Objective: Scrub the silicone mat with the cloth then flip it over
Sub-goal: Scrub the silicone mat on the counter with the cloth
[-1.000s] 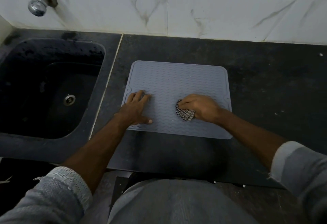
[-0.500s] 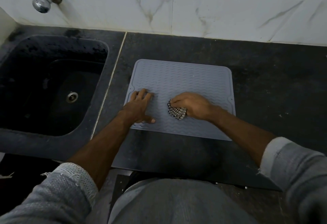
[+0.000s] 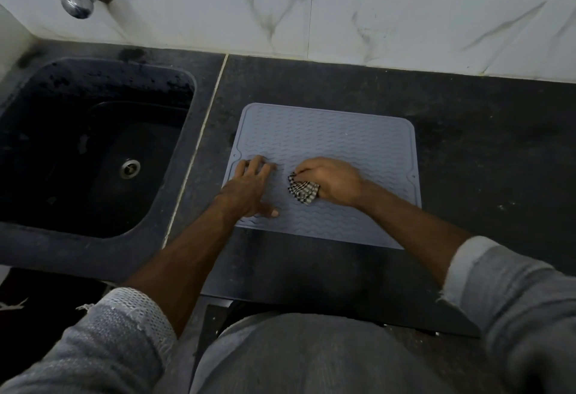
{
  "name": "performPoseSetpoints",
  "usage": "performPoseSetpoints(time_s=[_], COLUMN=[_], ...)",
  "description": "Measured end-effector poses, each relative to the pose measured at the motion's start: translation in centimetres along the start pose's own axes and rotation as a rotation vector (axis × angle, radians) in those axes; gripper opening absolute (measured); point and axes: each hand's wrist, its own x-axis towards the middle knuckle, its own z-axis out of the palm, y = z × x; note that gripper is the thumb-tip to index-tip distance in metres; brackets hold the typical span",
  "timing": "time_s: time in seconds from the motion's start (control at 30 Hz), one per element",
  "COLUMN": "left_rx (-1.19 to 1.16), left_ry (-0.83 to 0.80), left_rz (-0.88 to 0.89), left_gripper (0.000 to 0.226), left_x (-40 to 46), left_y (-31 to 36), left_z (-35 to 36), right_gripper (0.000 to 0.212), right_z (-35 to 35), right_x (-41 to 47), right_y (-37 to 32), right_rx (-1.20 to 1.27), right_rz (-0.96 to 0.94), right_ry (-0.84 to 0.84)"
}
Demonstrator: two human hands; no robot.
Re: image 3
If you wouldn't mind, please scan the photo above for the black stone sink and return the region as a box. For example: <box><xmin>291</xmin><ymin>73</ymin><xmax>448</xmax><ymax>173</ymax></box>
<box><xmin>0</xmin><ymin>57</ymin><xmax>197</xmax><ymax>239</ymax></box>

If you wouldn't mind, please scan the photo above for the person's left hand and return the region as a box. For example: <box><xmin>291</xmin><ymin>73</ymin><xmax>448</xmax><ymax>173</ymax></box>
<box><xmin>219</xmin><ymin>156</ymin><xmax>280</xmax><ymax>220</ymax></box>

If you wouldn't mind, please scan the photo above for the person's left forearm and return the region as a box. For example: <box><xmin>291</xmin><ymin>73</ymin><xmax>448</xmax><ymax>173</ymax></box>
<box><xmin>124</xmin><ymin>195</ymin><xmax>244</xmax><ymax>336</ymax></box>

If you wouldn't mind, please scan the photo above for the black white checkered cloth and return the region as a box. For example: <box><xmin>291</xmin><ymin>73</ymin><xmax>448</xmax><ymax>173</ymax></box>
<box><xmin>287</xmin><ymin>173</ymin><xmax>321</xmax><ymax>207</ymax></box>

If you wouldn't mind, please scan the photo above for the person's grey shirt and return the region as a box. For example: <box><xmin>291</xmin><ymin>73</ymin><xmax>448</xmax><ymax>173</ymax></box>
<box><xmin>0</xmin><ymin>236</ymin><xmax>576</xmax><ymax>394</ymax></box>

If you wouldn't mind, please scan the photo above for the person's right hand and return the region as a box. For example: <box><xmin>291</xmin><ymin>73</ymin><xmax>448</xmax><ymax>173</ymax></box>
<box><xmin>295</xmin><ymin>157</ymin><xmax>369</xmax><ymax>208</ymax></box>

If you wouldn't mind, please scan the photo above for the person's right forearm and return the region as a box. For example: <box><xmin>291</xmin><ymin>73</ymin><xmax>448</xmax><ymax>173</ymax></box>
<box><xmin>353</xmin><ymin>181</ymin><xmax>473</xmax><ymax>288</ymax></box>

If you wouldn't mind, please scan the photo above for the grey silicone drying mat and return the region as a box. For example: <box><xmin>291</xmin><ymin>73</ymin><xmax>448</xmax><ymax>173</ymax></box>
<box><xmin>221</xmin><ymin>103</ymin><xmax>422</xmax><ymax>250</ymax></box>

